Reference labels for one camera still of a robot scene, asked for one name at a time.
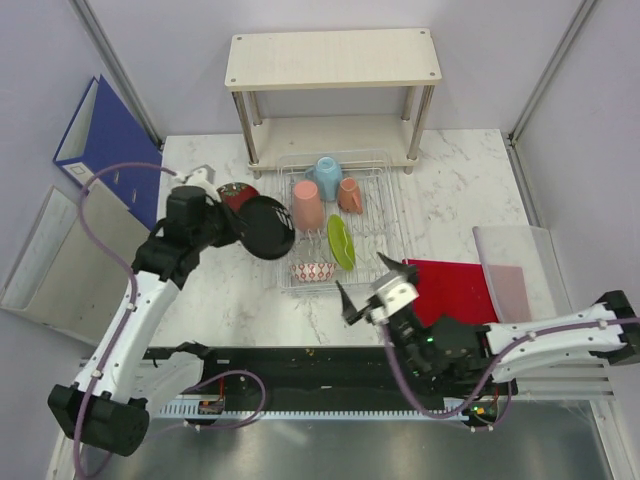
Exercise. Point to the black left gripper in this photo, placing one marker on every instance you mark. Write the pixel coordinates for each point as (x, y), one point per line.
(235, 226)

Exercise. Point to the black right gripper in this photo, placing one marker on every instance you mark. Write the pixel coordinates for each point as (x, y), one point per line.
(347, 309)

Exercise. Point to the red floral plate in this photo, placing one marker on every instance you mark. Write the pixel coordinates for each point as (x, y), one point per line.
(235, 194)

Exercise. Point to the black plate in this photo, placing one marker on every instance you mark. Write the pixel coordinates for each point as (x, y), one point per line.
(267, 229)

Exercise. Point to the green plastic plate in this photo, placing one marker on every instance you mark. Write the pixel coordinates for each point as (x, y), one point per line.
(341, 243)

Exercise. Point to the pink plastic tumbler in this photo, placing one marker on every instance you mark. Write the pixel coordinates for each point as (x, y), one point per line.
(308, 208)

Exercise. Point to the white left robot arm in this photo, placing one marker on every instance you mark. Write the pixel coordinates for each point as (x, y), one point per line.
(107, 406)

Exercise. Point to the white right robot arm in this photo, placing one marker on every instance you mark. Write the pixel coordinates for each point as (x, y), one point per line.
(608, 329)

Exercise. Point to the red patterned bowl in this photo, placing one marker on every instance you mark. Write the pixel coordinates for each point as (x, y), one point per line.
(313, 272)

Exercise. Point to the orange dotted mug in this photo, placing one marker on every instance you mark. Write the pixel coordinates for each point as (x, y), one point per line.
(349, 196)

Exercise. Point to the blue ceramic mug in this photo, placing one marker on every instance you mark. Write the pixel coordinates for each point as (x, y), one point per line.
(327, 174)

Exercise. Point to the clear plastic sheet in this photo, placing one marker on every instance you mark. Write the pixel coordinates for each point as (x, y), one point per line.
(521, 272)

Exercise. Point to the grey folder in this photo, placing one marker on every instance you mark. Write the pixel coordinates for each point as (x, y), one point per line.
(61, 279)

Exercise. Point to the light wooden two-tier shelf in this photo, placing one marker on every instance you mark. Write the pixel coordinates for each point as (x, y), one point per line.
(325, 60)

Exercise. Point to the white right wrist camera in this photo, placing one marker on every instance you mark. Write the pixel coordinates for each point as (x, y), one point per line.
(394, 296)

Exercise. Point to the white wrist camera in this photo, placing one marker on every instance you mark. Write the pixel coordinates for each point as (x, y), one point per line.
(202, 176)
(394, 296)

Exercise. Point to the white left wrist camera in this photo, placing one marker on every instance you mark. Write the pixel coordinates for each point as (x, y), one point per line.
(202, 176)

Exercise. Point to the white wire dish rack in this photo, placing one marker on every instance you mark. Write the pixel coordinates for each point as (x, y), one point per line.
(377, 229)

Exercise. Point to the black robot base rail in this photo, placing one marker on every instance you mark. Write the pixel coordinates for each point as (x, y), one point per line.
(342, 377)

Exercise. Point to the blue ring binder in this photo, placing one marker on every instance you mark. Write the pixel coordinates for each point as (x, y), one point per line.
(102, 133)

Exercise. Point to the white slotted cable duct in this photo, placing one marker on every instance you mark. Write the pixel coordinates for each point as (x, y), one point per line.
(193, 408)

